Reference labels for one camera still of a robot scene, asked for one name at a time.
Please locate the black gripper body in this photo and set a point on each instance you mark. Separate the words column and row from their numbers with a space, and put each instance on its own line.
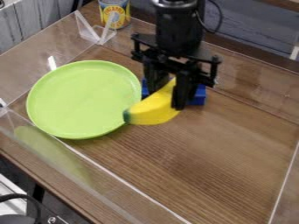
column 199, row 61

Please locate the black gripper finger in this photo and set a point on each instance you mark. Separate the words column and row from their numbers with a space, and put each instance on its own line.
column 156, row 74
column 183, row 90

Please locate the yellow toy banana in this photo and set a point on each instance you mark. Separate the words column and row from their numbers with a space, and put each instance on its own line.
column 153, row 110

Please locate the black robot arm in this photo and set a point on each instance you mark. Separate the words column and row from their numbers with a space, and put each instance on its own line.
column 179, row 25

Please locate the green plate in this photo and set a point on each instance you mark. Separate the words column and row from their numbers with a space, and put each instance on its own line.
column 76, row 102

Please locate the blue rectangular block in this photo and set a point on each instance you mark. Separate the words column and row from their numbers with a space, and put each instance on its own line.
column 196, row 100

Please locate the yellow labelled tin can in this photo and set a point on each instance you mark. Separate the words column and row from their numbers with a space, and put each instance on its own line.
column 116, row 9

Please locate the clear acrylic front barrier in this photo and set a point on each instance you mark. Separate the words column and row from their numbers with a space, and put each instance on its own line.
column 87, row 186

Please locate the clear acrylic corner bracket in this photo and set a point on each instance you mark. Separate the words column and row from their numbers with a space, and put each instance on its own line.
column 95, row 33

